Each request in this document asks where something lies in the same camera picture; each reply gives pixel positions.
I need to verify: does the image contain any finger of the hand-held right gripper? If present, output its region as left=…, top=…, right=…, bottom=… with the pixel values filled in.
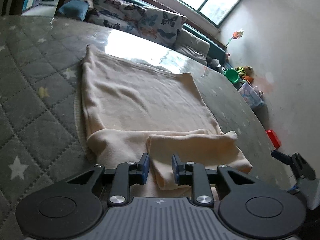
left=271, top=149, right=292, bottom=166
left=291, top=151, right=316, bottom=180

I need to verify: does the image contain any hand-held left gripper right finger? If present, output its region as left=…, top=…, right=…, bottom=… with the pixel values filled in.
left=171, top=153, right=255, bottom=207

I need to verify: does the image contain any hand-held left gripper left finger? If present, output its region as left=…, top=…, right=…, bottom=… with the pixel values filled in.
left=67, top=152, right=150, bottom=207

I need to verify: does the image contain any cream garment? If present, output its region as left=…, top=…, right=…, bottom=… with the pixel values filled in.
left=79, top=44, right=253, bottom=198

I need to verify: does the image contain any red plastic block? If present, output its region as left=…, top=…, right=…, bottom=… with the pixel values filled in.
left=266, top=129, right=281, bottom=148

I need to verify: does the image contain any clear plastic storage box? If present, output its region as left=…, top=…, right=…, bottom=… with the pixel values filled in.
left=237, top=82, right=265, bottom=109

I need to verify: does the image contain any yellow green plush toy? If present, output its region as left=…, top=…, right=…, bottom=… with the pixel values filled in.
left=234, top=66, right=253, bottom=77

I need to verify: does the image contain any green plastic basin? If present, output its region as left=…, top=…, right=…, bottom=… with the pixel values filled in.
left=223, top=68, right=241, bottom=84

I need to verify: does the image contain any grey plush toy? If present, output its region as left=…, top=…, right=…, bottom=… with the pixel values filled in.
left=207, top=59, right=225, bottom=73

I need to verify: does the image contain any beige cushion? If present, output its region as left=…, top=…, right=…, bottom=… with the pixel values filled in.
left=174, top=28, right=211, bottom=62

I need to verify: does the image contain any paper pinwheel flower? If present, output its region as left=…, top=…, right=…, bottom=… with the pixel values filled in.
left=225, top=29, right=244, bottom=48

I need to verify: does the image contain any butterfly print pillow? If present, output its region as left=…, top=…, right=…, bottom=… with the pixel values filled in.
left=136, top=6, right=187, bottom=47

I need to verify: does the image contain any grey star quilted table cover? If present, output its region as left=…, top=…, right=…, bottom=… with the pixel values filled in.
left=0, top=15, right=295, bottom=240

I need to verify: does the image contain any butterfly print folded quilt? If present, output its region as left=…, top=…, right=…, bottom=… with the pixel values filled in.
left=86, top=0, right=150, bottom=33

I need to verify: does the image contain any blue textured towel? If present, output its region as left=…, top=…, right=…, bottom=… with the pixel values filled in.
left=57, top=0, right=90, bottom=22

